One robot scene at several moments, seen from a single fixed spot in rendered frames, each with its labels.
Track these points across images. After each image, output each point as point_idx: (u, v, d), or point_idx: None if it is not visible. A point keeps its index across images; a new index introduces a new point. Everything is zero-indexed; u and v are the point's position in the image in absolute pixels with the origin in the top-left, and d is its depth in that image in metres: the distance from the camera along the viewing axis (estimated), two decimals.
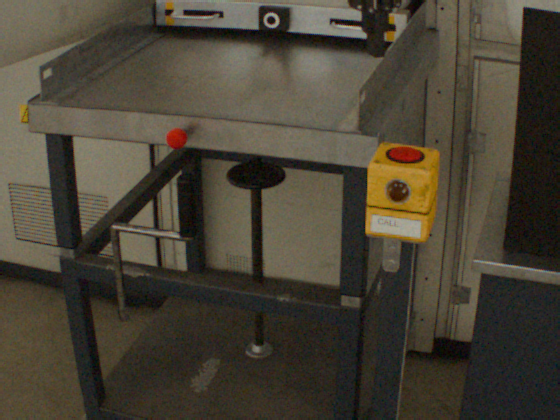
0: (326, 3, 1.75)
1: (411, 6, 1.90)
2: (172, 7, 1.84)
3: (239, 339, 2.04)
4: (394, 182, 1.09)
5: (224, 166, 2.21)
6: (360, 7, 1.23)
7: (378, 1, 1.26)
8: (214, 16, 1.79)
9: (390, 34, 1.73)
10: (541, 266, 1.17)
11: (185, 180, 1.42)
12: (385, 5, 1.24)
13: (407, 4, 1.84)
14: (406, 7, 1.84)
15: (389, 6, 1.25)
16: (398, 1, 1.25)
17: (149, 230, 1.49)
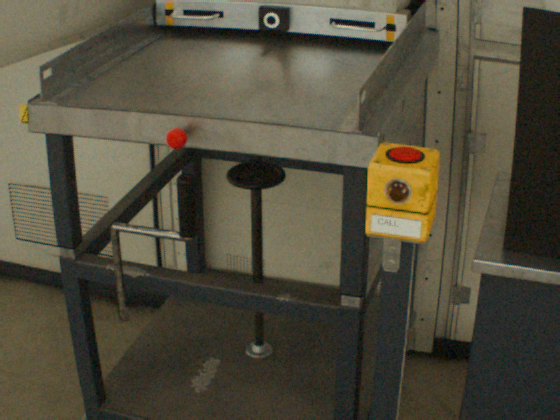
0: (326, 3, 1.75)
1: (411, 6, 1.90)
2: (172, 7, 1.84)
3: (239, 339, 2.04)
4: (394, 182, 1.09)
5: (224, 166, 2.21)
6: None
7: None
8: (214, 16, 1.79)
9: (390, 34, 1.73)
10: (541, 266, 1.17)
11: (185, 180, 1.42)
12: None
13: (407, 4, 1.84)
14: (406, 7, 1.84)
15: None
16: None
17: (149, 230, 1.49)
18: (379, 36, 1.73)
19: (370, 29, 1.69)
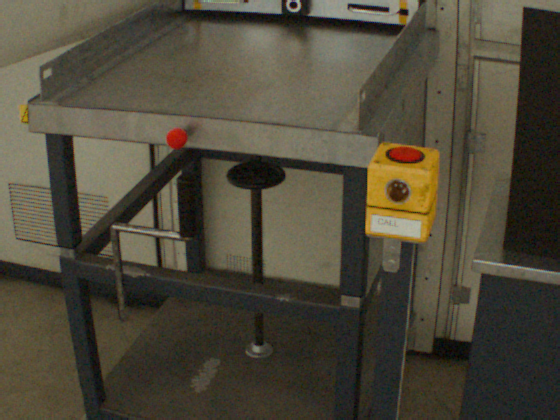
0: None
1: None
2: None
3: (239, 339, 2.04)
4: (394, 182, 1.09)
5: (224, 166, 2.21)
6: None
7: None
8: (240, 1, 1.92)
9: (403, 18, 1.86)
10: (541, 266, 1.17)
11: (185, 180, 1.42)
12: None
13: None
14: None
15: None
16: None
17: (149, 230, 1.49)
18: (392, 19, 1.86)
19: (385, 13, 1.83)
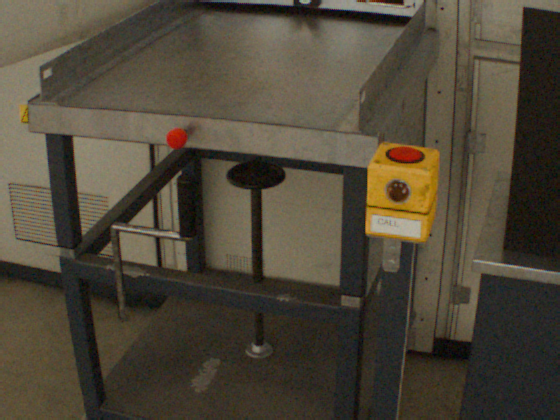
0: None
1: None
2: None
3: (239, 339, 2.04)
4: (394, 182, 1.09)
5: (224, 166, 2.21)
6: None
7: None
8: None
9: None
10: (541, 266, 1.17)
11: (185, 180, 1.42)
12: None
13: None
14: None
15: None
16: None
17: (149, 230, 1.49)
18: (407, 12, 1.93)
19: (400, 6, 1.90)
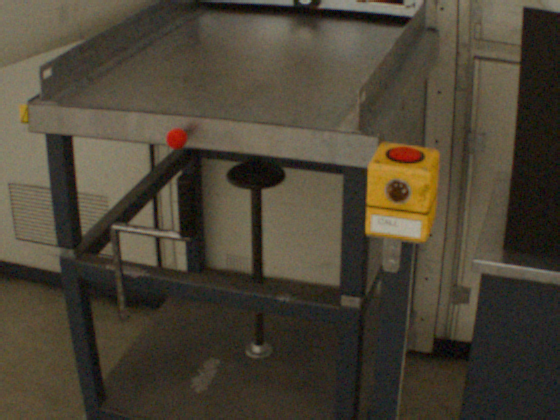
0: None
1: None
2: None
3: (239, 339, 2.04)
4: (394, 182, 1.09)
5: (224, 166, 2.21)
6: None
7: None
8: None
9: None
10: (541, 266, 1.17)
11: (185, 180, 1.42)
12: None
13: None
14: None
15: None
16: None
17: (149, 230, 1.49)
18: (407, 12, 1.94)
19: (400, 6, 1.90)
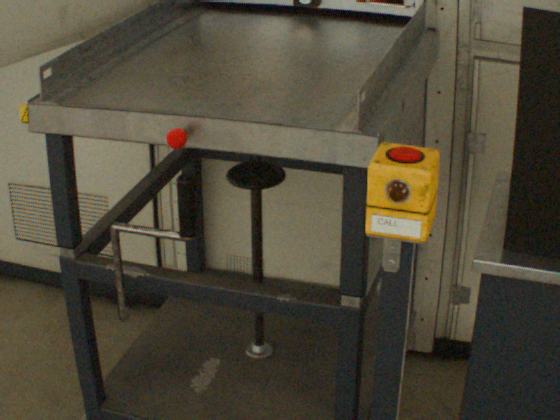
0: None
1: None
2: None
3: (239, 339, 2.04)
4: (394, 182, 1.09)
5: (224, 166, 2.21)
6: None
7: None
8: None
9: None
10: (541, 266, 1.17)
11: (185, 180, 1.42)
12: None
13: None
14: None
15: None
16: None
17: (149, 230, 1.49)
18: (407, 12, 1.94)
19: (400, 6, 1.90)
